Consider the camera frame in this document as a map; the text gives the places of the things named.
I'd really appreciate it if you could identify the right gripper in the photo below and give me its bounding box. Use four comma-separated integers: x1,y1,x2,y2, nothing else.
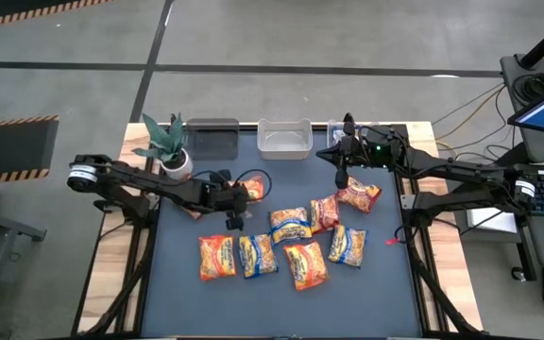
315,112,370,191

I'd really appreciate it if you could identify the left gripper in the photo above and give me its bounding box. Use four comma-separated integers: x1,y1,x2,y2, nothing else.
195,168,246,232

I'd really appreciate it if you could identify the orange Maruchan ramen pack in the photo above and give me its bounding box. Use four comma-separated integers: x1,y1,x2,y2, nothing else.
198,234,238,282
241,175,266,203
282,240,330,292

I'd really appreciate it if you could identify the blue Maruchan ramen pack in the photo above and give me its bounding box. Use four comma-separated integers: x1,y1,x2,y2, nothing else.
237,232,280,280
268,206,314,246
327,223,368,269

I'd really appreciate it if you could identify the white plant pot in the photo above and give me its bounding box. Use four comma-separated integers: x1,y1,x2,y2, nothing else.
158,148,195,180

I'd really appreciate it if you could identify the white plastic bin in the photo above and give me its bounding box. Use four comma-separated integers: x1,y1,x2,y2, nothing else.
256,117,315,161

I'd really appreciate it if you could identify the dark smoked plastic bin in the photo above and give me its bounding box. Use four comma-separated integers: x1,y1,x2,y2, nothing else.
185,117,240,161

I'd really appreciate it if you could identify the green snake plant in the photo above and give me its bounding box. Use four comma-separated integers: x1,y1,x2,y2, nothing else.
131,111,188,167

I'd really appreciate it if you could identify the blue-grey table mat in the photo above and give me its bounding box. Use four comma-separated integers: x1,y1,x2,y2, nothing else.
140,129,423,339

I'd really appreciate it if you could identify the white box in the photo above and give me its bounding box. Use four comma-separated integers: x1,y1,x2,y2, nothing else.
465,207,519,235

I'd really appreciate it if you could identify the grey desk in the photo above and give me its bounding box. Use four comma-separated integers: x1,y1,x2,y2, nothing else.
512,162,544,270

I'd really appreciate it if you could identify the black hazard-striped floor mat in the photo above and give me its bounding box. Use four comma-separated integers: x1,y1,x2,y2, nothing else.
0,114,60,185
0,0,112,30

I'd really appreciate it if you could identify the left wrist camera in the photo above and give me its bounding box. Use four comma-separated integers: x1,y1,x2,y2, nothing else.
226,184,250,213

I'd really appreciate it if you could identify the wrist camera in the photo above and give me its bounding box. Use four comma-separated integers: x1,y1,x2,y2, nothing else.
226,184,250,213
365,126,399,170

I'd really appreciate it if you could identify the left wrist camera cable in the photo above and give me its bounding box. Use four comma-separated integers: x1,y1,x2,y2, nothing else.
190,168,273,202

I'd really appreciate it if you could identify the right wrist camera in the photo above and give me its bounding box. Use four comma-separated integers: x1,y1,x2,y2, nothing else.
365,126,399,170

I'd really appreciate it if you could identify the black metal table frame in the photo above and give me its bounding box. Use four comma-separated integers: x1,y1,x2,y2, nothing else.
71,111,485,340

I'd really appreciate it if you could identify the yellow floor cable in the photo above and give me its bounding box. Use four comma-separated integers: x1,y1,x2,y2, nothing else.
434,84,507,152

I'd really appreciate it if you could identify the coiled black cable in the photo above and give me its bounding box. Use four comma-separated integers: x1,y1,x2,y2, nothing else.
511,73,544,103

